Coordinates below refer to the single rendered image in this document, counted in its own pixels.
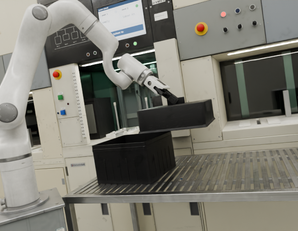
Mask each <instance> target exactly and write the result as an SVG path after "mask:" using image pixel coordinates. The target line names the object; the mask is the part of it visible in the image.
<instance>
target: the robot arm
mask: <svg viewBox="0 0 298 231"><path fill-rule="evenodd" d="M68 24H74V25H75V26H76V27H77V28H78V29H79V30H80V31H81V32H82V33H83V34H84V35H85V36H86V37H87V38H89V39H90V40H91V41H92V42H93V43H94V44H95V45H96V46H97V47H98V48H99V49H100V50H101V51H102V54H103V67H104V71H105V73H106V75H107V77H108V78H109V79H110V80H111V81H112V82H113V83H114V84H115V85H116V86H117V87H118V88H120V89H123V90H124V89H126V88H127V87H128V86H129V85H130V84H131V83H132V82H133V81H136V82H137V83H138V84H139V85H141V86H144V87H145V86H147V87H148V88H149V89H150V90H152V91H153V92H154V93H155V94H157V95H158V96H163V97H165V98H166V99H168V100H169V101H170V102H171V103H173V104H174V105H175V104H176V103H177V101H178V98H177V96H175V95H174V94H172V93H171V92H170V91H168V90H167V89H170V87H169V86H168V85H166V84H165V83H163V82H162V81H161V80H159V79H157V78H156V77H154V74H153V72H152V71H151V70H150V69H148V68H147V67H146V66H144V65H143V64H142V63H140V62H139V61H138V60H136V59H135V58H134V57H132V56H131V55H130V54H128V53H126V54H124V55H123V56H122V57H121V58H120V59H119V61H118V64H117V67H118V68H119V69H120V70H121V71H120V72H119V73H117V72H116V71H115V70H114V68H113V65H112V59H113V56H114V53H115V51H116V49H117V47H118V45H119V42H118V40H117V39H116V37H115V36H114V35H113V34H112V33H111V32H110V31H109V30H108V29H107V28H106V27H105V26H104V25H103V24H102V23H101V22H100V21H99V20H98V19H97V18H96V17H95V16H94V15H93V14H92V13H91V12H90V11H89V10H88V9H87V8H86V7H85V6H84V5H83V4H82V3H81V2H80V1H78V0H59V1H56V2H55V3H53V4H51V5H50V6H49V7H45V6H44V5H41V4H32V5H30V6H29V7H28V8H27V9H26V11H25V13H24V16H23V19H22V23H21V26H20V29H19V33H18V37H17V40H16V44H15V48H14V50H13V53H12V56H11V60H10V63H9V66H8V68H7V71H6V74H5V76H4V78H3V81H2V83H1V85H0V173H1V179H2V184H3V189H4V194H5V197H4V198H3V199H1V198H0V204H1V205H0V215H10V214H15V213H20V212H24V211H27V210H30V209H33V208H36V207H38V206H40V205H42V204H44V203H45V202H47V201H48V199H49V195H48V194H46V193H40V192H39V191H38V185H37V180H36V175H35V169H34V164H33V157H32V151H31V146H30V141H29V136H28V131H27V126H26V121H25V113H26V108H27V103H28V98H29V93H30V89H31V86H32V82H33V78H34V75H35V72H36V70H37V67H38V64H39V60H40V57H41V54H42V51H43V48H44V45H45V42H46V39H47V37H48V36H50V35H52V34H53V33H55V32H57V31H58V30H60V29H61V28H63V27H64V26H66V25H68Z"/></svg>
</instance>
